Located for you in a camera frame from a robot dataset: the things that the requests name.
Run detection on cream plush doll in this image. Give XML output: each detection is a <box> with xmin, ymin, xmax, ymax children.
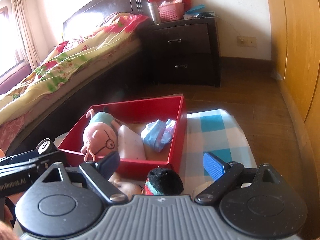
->
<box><xmin>108</xmin><ymin>172</ymin><xmax>144</xmax><ymax>200</ymax></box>

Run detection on rainbow striped knit hat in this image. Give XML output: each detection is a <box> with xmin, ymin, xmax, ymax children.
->
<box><xmin>144</xmin><ymin>167</ymin><xmax>184</xmax><ymax>196</ymax></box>

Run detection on pink pig plush toy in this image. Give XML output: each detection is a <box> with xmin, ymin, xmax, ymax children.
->
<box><xmin>80</xmin><ymin>109</ymin><xmax>120</xmax><ymax>161</ymax></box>

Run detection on dark Starbucks can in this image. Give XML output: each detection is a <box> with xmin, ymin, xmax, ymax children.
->
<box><xmin>36</xmin><ymin>138</ymin><xmax>57</xmax><ymax>154</ymax></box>

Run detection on white tissue pack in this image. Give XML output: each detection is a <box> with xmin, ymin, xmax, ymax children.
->
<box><xmin>118</xmin><ymin>125</ymin><xmax>146</xmax><ymax>160</ymax></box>

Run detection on blue white checkered cloth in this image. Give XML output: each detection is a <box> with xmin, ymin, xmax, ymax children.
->
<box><xmin>179</xmin><ymin>109</ymin><xmax>257</xmax><ymax>197</ymax></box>

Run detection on red cardboard box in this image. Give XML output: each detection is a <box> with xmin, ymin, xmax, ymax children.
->
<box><xmin>58</xmin><ymin>95</ymin><xmax>187</xmax><ymax>181</ymax></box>

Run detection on purple window seat cushion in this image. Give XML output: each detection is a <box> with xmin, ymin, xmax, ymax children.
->
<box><xmin>0</xmin><ymin>64</ymin><xmax>32</xmax><ymax>94</ymax></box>

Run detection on dark wooden nightstand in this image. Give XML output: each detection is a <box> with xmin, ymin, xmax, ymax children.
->
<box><xmin>138</xmin><ymin>17</ymin><xmax>221</xmax><ymax>87</ymax></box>

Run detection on floral yellow quilt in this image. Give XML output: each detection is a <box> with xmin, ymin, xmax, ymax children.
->
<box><xmin>1</xmin><ymin>12</ymin><xmax>149</xmax><ymax>124</ymax></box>

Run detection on blue items on nightstand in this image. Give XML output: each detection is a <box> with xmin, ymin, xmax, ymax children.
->
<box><xmin>183</xmin><ymin>4</ymin><xmax>216</xmax><ymax>20</ymax></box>

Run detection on beige curtain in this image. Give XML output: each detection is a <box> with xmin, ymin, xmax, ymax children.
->
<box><xmin>11</xmin><ymin>0</ymin><xmax>40</xmax><ymax>70</ymax></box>

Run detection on pink plastic basket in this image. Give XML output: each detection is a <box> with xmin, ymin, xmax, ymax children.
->
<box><xmin>158</xmin><ymin>3</ymin><xmax>184</xmax><ymax>22</ymax></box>

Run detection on steel thermos cup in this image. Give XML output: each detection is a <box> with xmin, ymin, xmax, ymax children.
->
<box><xmin>148</xmin><ymin>2</ymin><xmax>161</xmax><ymax>25</ymax></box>

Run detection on dark wooden bed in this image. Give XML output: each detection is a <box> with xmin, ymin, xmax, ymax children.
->
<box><xmin>1</xmin><ymin>0</ymin><xmax>151</xmax><ymax>156</ymax></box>

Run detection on wooden wardrobe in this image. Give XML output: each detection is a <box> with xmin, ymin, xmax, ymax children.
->
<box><xmin>268</xmin><ymin>0</ymin><xmax>319</xmax><ymax>239</ymax></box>

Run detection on wall power socket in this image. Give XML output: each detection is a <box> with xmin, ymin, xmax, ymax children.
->
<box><xmin>236</xmin><ymin>36</ymin><xmax>257</xmax><ymax>48</ymax></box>

